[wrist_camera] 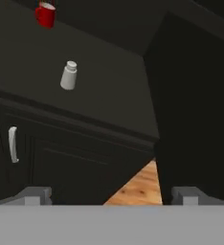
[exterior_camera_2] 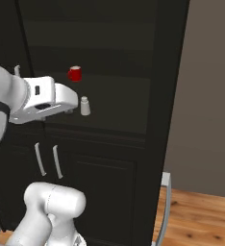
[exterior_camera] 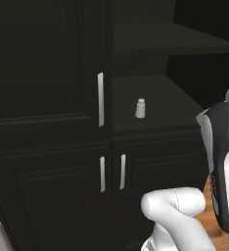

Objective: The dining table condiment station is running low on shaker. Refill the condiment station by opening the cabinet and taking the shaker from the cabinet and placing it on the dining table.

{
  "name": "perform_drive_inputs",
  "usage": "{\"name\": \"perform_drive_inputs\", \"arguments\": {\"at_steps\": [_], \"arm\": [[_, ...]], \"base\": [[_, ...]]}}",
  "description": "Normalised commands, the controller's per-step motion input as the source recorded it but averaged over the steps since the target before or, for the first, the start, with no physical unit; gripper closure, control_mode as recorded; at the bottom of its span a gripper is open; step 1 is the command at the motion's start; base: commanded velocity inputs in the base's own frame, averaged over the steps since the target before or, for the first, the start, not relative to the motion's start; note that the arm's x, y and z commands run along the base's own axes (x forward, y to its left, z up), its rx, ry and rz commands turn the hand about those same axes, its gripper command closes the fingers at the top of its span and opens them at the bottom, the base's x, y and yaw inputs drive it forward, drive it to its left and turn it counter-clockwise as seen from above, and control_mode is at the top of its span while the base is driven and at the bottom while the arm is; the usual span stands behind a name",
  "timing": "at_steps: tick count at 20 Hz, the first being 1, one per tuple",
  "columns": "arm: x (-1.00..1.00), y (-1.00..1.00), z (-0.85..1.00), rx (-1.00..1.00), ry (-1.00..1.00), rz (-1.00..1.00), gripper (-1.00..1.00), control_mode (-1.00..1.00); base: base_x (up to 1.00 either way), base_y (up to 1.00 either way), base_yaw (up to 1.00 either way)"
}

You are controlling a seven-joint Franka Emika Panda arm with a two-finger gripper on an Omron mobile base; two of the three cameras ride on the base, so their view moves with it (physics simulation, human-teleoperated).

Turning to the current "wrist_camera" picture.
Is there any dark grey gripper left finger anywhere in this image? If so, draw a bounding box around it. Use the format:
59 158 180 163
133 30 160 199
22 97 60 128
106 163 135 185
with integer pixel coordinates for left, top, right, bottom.
0 186 53 207

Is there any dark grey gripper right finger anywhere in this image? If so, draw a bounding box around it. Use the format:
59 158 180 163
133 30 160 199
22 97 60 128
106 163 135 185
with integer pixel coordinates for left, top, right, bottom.
170 186 224 207

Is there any black cabinet door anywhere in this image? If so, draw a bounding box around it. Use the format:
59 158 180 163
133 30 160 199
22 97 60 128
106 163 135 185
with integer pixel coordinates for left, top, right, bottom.
0 111 156 206

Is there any tall black cabinet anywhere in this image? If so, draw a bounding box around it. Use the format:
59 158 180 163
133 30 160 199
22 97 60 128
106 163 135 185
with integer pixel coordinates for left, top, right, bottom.
143 11 224 205

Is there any white shaker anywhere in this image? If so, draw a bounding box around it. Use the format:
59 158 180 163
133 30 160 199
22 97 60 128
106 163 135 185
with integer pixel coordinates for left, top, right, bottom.
59 60 78 91

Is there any red mug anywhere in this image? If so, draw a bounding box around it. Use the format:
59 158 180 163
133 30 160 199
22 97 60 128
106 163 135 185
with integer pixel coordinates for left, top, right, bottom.
34 0 56 30

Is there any white cabinet door handle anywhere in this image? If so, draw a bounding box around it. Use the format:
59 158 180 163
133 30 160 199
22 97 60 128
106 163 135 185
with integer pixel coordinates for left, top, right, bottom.
8 125 20 164

